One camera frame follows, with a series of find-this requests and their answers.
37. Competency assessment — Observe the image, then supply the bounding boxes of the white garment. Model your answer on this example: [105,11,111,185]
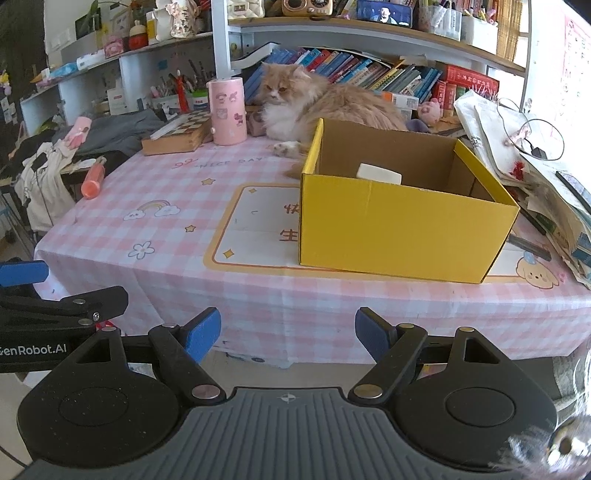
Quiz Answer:
[14,141,77,232]

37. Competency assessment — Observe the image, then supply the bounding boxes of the salmon orange bottle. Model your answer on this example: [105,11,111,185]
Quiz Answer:
[81,156,108,200]

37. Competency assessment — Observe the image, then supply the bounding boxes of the pink checked cloth desktop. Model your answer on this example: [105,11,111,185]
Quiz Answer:
[33,131,591,370]

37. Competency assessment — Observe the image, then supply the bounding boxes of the small white box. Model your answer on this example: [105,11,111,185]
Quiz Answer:
[356,163,402,186]

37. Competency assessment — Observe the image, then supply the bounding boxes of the stack of papers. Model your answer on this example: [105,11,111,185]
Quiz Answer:
[454,90,591,289]

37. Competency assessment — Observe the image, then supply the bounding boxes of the wooden chess box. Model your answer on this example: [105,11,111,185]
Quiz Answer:
[141,110,213,156]

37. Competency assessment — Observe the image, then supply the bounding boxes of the plain white pen cup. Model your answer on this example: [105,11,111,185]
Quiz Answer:
[462,14,499,54]

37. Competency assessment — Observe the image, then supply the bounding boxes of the black book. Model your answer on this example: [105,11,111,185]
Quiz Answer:
[229,41,280,72]

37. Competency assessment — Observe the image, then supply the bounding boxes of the white bookshelf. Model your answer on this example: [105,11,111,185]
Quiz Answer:
[21,0,532,139]

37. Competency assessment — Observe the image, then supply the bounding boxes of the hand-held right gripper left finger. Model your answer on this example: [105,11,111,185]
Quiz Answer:
[69,306,227,401]

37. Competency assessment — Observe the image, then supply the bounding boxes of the white carton red label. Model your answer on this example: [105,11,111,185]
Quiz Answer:
[107,78,130,115]

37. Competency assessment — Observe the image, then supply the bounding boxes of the white dotted pen cup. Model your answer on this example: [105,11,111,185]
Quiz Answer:
[418,4,462,40]

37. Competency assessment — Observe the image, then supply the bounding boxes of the alphabet wall poster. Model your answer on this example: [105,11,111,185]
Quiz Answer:
[558,0,591,121]

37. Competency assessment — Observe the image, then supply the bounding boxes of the grey cloth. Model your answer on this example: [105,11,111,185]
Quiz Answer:
[53,108,164,158]

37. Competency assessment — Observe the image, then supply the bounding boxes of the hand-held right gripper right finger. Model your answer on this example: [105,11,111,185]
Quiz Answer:
[348,306,513,402]

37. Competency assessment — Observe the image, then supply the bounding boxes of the thin cable with plug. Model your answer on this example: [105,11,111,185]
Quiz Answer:
[496,97,566,162]

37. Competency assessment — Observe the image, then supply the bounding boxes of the pen holder with brushes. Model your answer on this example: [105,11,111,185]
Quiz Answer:
[150,69,181,112]

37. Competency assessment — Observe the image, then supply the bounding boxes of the white quilted pearl-handle bag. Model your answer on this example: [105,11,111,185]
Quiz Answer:
[226,0,266,19]

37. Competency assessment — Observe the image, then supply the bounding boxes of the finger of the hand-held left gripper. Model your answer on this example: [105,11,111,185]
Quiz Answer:
[0,286,129,330]
[0,261,49,296]

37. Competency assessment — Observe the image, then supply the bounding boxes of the pink sticker-covered cylinder container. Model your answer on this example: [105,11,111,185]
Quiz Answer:
[206,77,249,146]

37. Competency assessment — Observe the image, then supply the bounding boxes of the white long plastic case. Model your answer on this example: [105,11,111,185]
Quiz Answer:
[150,113,190,140]

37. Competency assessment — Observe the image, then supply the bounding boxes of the red tassel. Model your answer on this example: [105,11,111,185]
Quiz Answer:
[174,69,191,114]

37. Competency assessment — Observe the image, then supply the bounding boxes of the red boxed book set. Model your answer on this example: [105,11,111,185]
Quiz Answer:
[431,64,500,118]

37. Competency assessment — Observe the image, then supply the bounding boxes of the pink pig plush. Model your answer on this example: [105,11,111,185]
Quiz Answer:
[418,98,444,126]

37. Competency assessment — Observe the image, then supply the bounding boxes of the yellow cardboard box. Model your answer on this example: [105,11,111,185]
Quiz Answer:
[298,117,522,284]

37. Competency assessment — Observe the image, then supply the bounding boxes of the grey fur pompom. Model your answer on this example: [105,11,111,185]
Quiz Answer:
[501,332,591,476]

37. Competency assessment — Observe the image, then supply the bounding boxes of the fluffy orange white cat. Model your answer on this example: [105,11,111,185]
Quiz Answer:
[256,62,409,181]

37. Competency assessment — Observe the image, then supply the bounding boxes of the golden retro radio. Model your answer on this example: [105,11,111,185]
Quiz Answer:
[281,0,334,18]

